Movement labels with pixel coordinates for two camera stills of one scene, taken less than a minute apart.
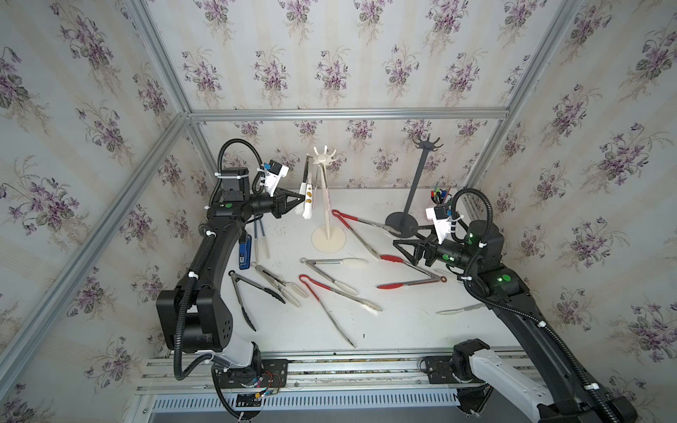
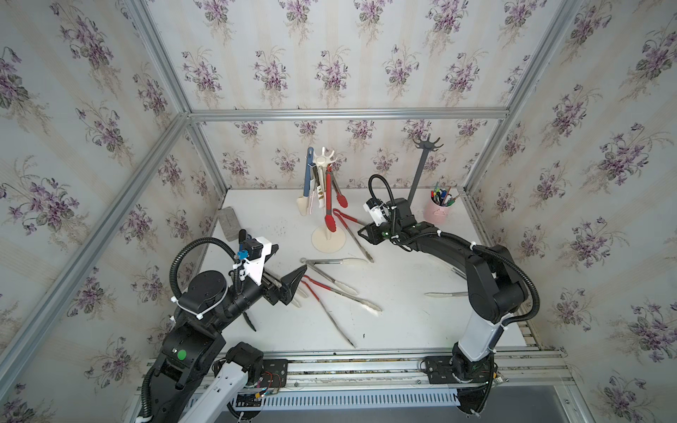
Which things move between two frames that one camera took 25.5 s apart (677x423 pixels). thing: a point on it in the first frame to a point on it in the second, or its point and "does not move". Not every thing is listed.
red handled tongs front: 371,307 does not move
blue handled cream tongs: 264,240 to 302,202
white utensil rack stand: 328,240 does not move
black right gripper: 414,260 to 372,233
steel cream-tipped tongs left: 286,288 does not move
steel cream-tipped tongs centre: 347,262 does not move
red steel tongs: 396,259 to 330,181
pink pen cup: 441,196 does not move
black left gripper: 280,206 to 271,294
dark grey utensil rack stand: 404,224 does not move
